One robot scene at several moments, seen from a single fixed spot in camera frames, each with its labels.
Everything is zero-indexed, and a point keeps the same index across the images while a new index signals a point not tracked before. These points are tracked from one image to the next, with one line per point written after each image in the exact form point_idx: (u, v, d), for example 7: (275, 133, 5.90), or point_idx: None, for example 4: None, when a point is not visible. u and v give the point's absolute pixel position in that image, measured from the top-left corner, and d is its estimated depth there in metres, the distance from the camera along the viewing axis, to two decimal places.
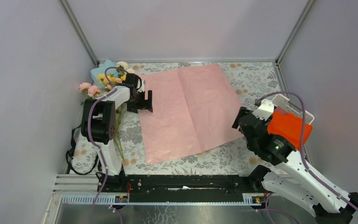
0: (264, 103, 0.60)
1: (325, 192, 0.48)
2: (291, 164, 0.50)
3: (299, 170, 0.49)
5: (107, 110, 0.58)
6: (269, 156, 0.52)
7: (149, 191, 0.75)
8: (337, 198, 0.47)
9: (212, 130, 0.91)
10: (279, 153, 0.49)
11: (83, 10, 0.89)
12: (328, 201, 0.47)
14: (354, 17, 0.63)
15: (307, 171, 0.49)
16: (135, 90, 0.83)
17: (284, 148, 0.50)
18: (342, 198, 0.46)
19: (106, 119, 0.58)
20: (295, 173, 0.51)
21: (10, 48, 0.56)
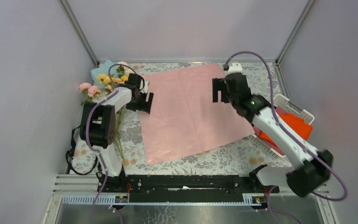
0: (231, 65, 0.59)
1: (291, 143, 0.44)
2: (263, 117, 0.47)
3: (271, 123, 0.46)
5: (106, 115, 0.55)
6: (245, 111, 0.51)
7: (149, 191, 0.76)
8: (304, 151, 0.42)
9: (212, 131, 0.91)
10: (257, 107, 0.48)
11: (83, 10, 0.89)
12: (294, 154, 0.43)
14: (354, 18, 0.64)
15: (278, 124, 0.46)
16: (137, 91, 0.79)
17: (261, 105, 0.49)
18: (308, 151, 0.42)
19: (106, 124, 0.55)
20: (266, 127, 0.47)
21: (9, 47, 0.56)
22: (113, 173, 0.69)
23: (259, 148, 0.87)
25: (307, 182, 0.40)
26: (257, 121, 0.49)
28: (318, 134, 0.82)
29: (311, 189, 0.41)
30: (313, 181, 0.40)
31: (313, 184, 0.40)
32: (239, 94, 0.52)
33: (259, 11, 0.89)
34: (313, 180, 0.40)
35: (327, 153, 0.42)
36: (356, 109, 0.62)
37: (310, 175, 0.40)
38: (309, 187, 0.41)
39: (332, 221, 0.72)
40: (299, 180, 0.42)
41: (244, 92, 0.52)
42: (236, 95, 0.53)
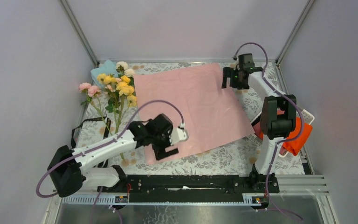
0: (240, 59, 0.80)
1: (267, 88, 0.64)
2: (254, 74, 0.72)
3: (258, 78, 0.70)
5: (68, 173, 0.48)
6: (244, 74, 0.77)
7: (149, 191, 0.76)
8: (273, 93, 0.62)
9: (212, 131, 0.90)
10: (252, 71, 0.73)
11: (83, 10, 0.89)
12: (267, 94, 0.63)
14: (353, 18, 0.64)
15: (263, 79, 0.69)
16: (152, 133, 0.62)
17: (257, 69, 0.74)
18: (277, 92, 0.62)
19: (63, 184, 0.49)
20: (254, 80, 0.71)
21: (9, 47, 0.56)
22: (107, 185, 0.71)
23: (259, 148, 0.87)
25: (269, 111, 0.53)
26: (251, 79, 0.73)
28: (318, 134, 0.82)
29: (273, 122, 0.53)
30: (275, 114, 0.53)
31: (275, 116, 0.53)
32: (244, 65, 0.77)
33: (259, 11, 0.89)
34: (274, 111, 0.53)
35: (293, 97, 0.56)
36: (356, 109, 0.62)
37: (272, 105, 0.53)
38: (272, 119, 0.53)
39: (332, 221, 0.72)
40: (264, 114, 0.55)
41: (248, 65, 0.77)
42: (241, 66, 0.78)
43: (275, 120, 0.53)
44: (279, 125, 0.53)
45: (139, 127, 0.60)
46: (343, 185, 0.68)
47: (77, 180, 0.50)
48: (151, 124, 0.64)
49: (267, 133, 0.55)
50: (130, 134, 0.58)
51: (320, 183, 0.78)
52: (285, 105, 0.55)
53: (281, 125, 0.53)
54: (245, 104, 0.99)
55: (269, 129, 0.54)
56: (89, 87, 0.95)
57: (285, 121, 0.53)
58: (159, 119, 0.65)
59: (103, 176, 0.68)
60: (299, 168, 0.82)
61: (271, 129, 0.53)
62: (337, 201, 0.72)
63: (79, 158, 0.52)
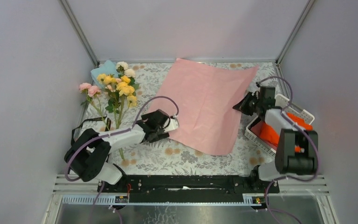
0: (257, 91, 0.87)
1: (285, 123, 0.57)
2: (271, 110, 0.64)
3: (275, 113, 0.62)
5: (97, 151, 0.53)
6: (261, 110, 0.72)
7: (149, 192, 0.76)
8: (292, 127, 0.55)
9: (212, 132, 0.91)
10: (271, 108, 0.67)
11: (83, 10, 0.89)
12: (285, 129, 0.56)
14: (354, 18, 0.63)
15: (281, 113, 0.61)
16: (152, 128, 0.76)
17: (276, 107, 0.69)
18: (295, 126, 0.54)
19: (91, 160, 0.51)
20: (271, 115, 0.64)
21: (10, 48, 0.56)
22: (110, 182, 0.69)
23: (259, 148, 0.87)
25: (286, 145, 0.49)
26: (268, 115, 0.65)
28: (318, 134, 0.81)
29: (290, 158, 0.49)
30: (292, 150, 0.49)
31: (292, 151, 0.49)
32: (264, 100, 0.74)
33: (258, 12, 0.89)
34: (291, 145, 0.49)
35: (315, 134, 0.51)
36: (357, 108, 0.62)
37: (290, 139, 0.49)
38: (290, 154, 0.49)
39: (332, 221, 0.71)
40: (280, 148, 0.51)
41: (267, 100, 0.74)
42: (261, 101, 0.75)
43: (292, 157, 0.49)
44: (297, 163, 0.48)
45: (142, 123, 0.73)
46: (343, 185, 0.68)
47: (101, 160, 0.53)
48: (152, 122, 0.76)
49: (282, 170, 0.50)
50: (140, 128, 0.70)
51: (320, 183, 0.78)
52: (304, 142, 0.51)
53: (299, 164, 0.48)
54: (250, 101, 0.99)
55: (285, 166, 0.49)
56: (90, 87, 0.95)
57: (304, 160, 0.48)
58: (157, 114, 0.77)
59: (110, 169, 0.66)
60: None
61: (287, 166, 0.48)
62: (338, 201, 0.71)
63: (106, 138, 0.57)
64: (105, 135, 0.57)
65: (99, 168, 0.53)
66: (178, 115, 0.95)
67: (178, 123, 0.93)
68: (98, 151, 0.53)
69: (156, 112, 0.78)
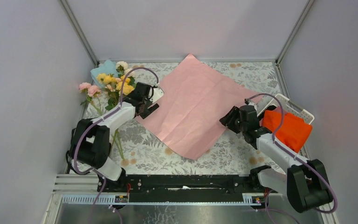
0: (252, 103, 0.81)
1: (284, 155, 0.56)
2: (262, 138, 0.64)
3: (268, 141, 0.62)
5: (99, 136, 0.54)
6: (249, 138, 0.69)
7: (148, 191, 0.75)
8: (293, 160, 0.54)
9: (212, 132, 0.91)
10: (259, 133, 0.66)
11: (83, 10, 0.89)
12: (285, 162, 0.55)
14: (353, 18, 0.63)
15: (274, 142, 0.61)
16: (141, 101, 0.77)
17: (263, 131, 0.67)
18: (297, 158, 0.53)
19: (96, 147, 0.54)
20: (264, 144, 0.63)
21: (10, 48, 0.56)
22: (113, 178, 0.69)
23: None
25: (299, 185, 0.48)
26: (260, 143, 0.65)
28: (318, 134, 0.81)
29: (306, 197, 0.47)
30: (305, 187, 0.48)
31: (306, 189, 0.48)
32: (248, 123, 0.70)
33: (258, 12, 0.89)
34: (303, 183, 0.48)
35: (319, 163, 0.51)
36: (356, 108, 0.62)
37: (299, 178, 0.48)
38: (304, 193, 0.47)
39: (332, 221, 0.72)
40: (292, 187, 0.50)
41: (251, 122, 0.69)
42: (245, 124, 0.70)
43: (308, 195, 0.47)
44: (313, 198, 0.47)
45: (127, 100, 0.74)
46: (342, 185, 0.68)
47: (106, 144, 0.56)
48: (136, 95, 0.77)
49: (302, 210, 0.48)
50: (128, 105, 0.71)
51: None
52: (311, 172, 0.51)
53: (315, 198, 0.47)
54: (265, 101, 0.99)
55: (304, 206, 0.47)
56: (89, 87, 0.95)
57: (318, 193, 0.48)
58: (138, 87, 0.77)
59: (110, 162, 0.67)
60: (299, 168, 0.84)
61: (306, 205, 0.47)
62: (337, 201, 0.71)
63: (102, 122, 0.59)
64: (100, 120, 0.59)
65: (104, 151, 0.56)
66: (177, 115, 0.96)
67: (177, 122, 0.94)
68: (101, 136, 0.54)
69: (137, 85, 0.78)
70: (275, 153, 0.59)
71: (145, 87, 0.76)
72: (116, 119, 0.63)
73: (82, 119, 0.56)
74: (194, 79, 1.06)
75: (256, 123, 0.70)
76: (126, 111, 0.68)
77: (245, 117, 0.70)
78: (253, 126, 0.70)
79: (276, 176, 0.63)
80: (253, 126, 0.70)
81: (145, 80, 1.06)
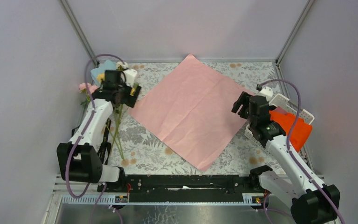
0: (266, 89, 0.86)
1: (298, 173, 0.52)
2: (275, 142, 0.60)
3: (281, 149, 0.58)
5: (83, 157, 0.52)
6: (259, 134, 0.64)
7: (149, 191, 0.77)
8: (309, 182, 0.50)
9: (212, 132, 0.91)
10: (271, 133, 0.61)
11: (83, 10, 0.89)
12: (300, 182, 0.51)
14: (354, 18, 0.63)
15: (288, 151, 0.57)
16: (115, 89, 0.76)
17: (276, 131, 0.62)
18: (313, 182, 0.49)
19: (87, 165, 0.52)
20: (277, 152, 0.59)
21: (9, 47, 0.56)
22: (113, 180, 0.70)
23: (259, 148, 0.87)
25: (310, 210, 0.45)
26: (271, 147, 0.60)
28: (318, 134, 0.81)
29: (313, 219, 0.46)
30: (315, 212, 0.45)
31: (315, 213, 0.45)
32: (258, 118, 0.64)
33: (258, 12, 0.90)
34: (315, 210, 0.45)
35: (334, 189, 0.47)
36: (356, 108, 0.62)
37: (313, 206, 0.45)
38: (312, 218, 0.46)
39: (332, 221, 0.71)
40: (301, 209, 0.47)
41: (262, 117, 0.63)
42: (255, 118, 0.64)
43: (315, 219, 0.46)
44: (319, 220, 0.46)
45: (100, 93, 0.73)
46: (342, 185, 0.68)
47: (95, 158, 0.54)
48: (108, 85, 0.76)
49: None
50: (102, 100, 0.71)
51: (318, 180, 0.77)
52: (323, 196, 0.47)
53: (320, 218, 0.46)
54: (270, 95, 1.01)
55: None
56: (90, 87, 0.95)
57: (323, 213, 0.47)
58: (106, 75, 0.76)
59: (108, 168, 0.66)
60: None
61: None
62: None
63: (82, 140, 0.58)
64: (79, 137, 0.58)
65: (97, 163, 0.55)
66: (177, 115, 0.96)
67: (177, 122, 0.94)
68: (84, 157, 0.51)
69: (106, 74, 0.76)
70: (289, 167, 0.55)
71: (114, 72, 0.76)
72: (94, 129, 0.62)
73: (59, 144, 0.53)
74: (194, 79, 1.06)
75: (268, 117, 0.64)
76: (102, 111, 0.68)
77: (256, 110, 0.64)
78: (264, 122, 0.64)
79: (278, 182, 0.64)
80: (264, 122, 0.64)
81: (145, 80, 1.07)
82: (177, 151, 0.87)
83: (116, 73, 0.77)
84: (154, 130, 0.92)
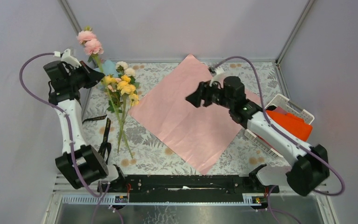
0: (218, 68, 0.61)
1: (285, 143, 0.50)
2: (255, 120, 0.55)
3: (263, 125, 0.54)
5: (88, 157, 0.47)
6: (238, 118, 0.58)
7: (149, 192, 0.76)
8: (297, 148, 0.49)
9: (211, 132, 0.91)
10: (250, 112, 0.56)
11: (83, 10, 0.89)
12: (288, 150, 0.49)
14: (353, 18, 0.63)
15: (270, 125, 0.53)
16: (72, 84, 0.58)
17: (253, 109, 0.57)
18: (301, 147, 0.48)
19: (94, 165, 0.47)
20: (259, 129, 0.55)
21: (9, 48, 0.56)
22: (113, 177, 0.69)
23: (259, 148, 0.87)
25: (305, 175, 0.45)
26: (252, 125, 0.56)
28: (318, 134, 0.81)
29: (310, 183, 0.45)
30: (310, 173, 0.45)
31: (311, 176, 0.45)
32: (235, 101, 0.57)
33: (258, 13, 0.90)
34: (310, 173, 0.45)
35: (321, 149, 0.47)
36: (356, 109, 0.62)
37: (305, 171, 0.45)
38: (309, 182, 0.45)
39: (332, 221, 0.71)
40: (297, 177, 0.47)
41: (239, 99, 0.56)
42: (232, 102, 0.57)
43: (312, 183, 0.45)
44: (316, 184, 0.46)
45: (58, 95, 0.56)
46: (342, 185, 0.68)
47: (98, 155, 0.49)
48: (58, 84, 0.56)
49: (304, 192, 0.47)
50: (66, 101, 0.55)
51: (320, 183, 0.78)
52: (314, 160, 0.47)
53: (317, 179, 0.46)
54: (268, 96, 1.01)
55: (307, 189, 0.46)
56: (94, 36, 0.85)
57: (319, 176, 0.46)
58: (50, 74, 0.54)
59: None
60: None
61: (309, 188, 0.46)
62: (337, 201, 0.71)
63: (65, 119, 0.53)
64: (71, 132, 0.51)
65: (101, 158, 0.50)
66: (177, 114, 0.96)
67: (176, 122, 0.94)
68: (90, 157, 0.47)
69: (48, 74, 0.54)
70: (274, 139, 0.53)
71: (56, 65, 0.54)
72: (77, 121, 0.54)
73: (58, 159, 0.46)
74: (193, 79, 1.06)
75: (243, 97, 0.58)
76: (73, 107, 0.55)
77: (231, 94, 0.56)
78: (240, 102, 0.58)
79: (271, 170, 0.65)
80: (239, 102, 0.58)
81: (145, 80, 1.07)
82: (177, 151, 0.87)
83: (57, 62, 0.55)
84: (152, 129, 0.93)
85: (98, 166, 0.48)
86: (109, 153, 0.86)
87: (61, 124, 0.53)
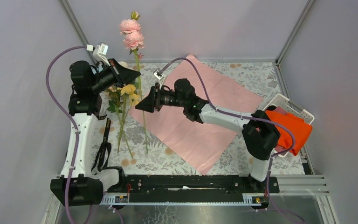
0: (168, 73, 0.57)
1: (231, 119, 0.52)
2: (204, 112, 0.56)
3: (211, 112, 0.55)
5: (81, 190, 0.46)
6: (192, 116, 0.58)
7: (149, 192, 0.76)
8: (242, 120, 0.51)
9: (211, 132, 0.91)
10: (200, 107, 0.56)
11: (83, 10, 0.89)
12: (236, 125, 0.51)
14: (354, 18, 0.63)
15: (216, 110, 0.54)
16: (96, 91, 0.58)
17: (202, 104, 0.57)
18: (244, 117, 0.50)
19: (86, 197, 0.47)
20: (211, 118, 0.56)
21: (9, 48, 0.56)
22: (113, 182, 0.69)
23: None
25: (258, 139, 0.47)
26: (205, 118, 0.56)
28: (318, 134, 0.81)
29: (265, 143, 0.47)
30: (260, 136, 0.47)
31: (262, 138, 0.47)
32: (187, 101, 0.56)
33: (258, 12, 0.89)
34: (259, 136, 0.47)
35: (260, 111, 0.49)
36: (356, 109, 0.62)
37: (254, 136, 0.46)
38: (263, 143, 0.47)
39: (332, 221, 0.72)
40: (251, 144, 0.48)
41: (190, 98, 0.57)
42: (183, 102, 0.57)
43: (266, 143, 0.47)
44: (269, 143, 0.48)
45: (78, 103, 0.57)
46: (343, 185, 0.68)
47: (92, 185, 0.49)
48: (81, 90, 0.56)
49: (264, 155, 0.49)
50: (83, 114, 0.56)
51: (320, 183, 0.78)
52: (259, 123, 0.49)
53: (269, 139, 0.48)
54: (268, 96, 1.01)
55: (265, 150, 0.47)
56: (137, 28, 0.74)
57: (270, 136, 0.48)
58: (74, 80, 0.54)
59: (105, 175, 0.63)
60: (299, 168, 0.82)
61: (266, 149, 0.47)
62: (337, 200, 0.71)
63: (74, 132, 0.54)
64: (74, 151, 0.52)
65: (95, 187, 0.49)
66: (177, 114, 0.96)
67: (176, 122, 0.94)
68: (83, 190, 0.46)
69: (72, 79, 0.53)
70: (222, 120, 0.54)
71: (81, 73, 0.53)
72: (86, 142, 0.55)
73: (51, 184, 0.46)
74: (193, 79, 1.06)
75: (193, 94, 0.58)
76: (86, 125, 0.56)
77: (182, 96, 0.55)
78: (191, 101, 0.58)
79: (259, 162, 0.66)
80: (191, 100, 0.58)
81: (145, 80, 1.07)
82: (177, 151, 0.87)
83: (84, 69, 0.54)
84: (152, 129, 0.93)
85: (89, 197, 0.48)
86: (109, 153, 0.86)
87: (71, 138, 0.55)
